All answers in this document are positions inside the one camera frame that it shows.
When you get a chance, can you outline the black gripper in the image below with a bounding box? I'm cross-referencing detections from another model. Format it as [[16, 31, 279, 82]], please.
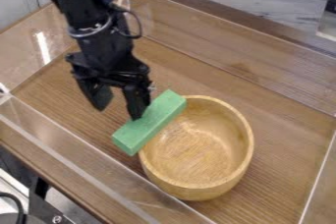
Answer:
[[65, 15, 151, 121]]

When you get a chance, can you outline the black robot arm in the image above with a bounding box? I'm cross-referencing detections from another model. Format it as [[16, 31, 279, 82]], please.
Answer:
[[51, 0, 151, 120]]

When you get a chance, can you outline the black cable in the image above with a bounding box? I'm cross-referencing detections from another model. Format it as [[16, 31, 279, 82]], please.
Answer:
[[0, 192, 25, 224]]

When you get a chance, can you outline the clear acrylic enclosure wall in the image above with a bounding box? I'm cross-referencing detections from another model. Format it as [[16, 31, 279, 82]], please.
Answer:
[[0, 0, 336, 224]]

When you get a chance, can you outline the brown wooden bowl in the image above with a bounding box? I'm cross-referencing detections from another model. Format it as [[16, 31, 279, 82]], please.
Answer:
[[139, 95, 255, 201]]

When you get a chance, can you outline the green rectangular block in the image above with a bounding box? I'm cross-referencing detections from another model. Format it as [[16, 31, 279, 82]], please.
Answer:
[[112, 89, 187, 156]]

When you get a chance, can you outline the black table leg bracket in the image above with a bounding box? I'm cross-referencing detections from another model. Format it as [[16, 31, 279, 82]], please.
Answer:
[[28, 177, 75, 224]]

